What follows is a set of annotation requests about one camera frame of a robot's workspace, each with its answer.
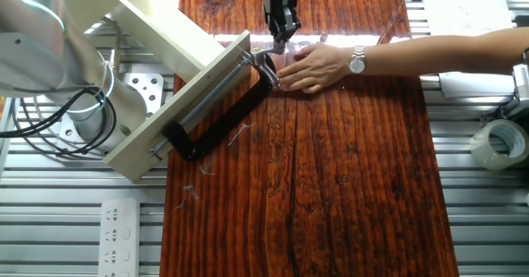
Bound person's left forearm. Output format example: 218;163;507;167
363;26;529;77

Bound person's left hand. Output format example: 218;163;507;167
275;43;352;95

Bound silver wristwatch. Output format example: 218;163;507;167
346;44;368;75

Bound black C-clamp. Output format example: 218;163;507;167
147;51;279;162

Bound brown wooden board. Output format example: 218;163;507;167
159;0;460;277

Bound printed paper sheets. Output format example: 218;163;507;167
423;0;518;99

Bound beige wooden stand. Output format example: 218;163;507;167
55;0;252;184

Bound clear tape roll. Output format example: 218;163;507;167
469;118;529;172

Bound small metal clip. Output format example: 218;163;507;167
479;97;529;127

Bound white power strip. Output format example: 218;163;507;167
98;197;141;277

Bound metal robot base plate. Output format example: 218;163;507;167
55;72;165;156

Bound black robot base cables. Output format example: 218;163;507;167
0;86;118;159

